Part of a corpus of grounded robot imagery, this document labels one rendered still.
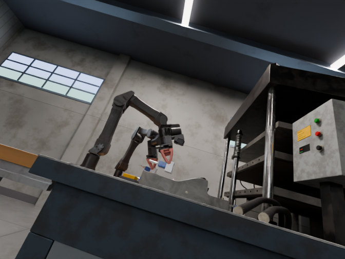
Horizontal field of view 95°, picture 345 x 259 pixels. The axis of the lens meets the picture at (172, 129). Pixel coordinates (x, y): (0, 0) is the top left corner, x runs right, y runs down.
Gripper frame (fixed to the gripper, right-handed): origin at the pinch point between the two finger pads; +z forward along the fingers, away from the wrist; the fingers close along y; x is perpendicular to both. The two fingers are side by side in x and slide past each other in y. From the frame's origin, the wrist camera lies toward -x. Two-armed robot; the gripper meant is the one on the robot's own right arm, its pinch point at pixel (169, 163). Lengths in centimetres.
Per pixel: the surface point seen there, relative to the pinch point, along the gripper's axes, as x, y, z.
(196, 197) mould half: -11.6, 10.2, 18.5
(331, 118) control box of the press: -83, -13, -4
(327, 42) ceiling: -303, 105, -174
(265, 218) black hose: -24.6, -29.4, 27.6
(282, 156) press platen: -79, 27, 5
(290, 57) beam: -258, 134, -180
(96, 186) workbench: 14, -52, 13
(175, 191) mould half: -0.7, 10.3, 13.8
